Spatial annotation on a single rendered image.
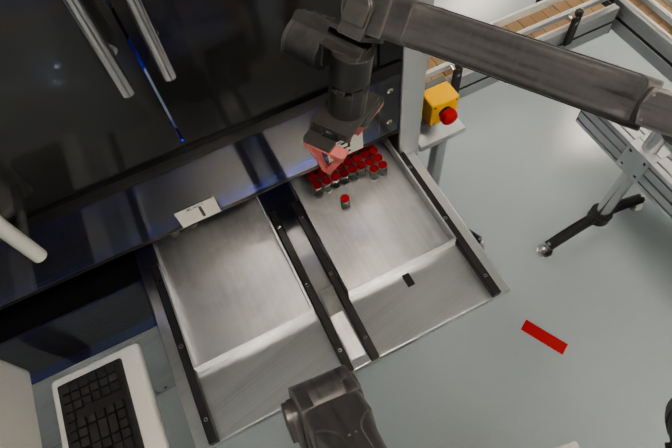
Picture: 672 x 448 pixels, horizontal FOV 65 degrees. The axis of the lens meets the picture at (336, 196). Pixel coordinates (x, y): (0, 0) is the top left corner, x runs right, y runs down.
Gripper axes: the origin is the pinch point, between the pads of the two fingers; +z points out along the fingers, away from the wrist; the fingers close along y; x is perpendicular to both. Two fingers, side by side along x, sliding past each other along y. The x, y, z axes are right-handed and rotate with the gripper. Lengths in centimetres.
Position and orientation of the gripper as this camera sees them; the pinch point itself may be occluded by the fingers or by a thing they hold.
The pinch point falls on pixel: (341, 149)
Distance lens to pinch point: 85.7
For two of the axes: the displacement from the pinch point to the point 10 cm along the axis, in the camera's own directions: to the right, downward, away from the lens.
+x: 8.8, 4.1, -2.4
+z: -0.6, 6.0, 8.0
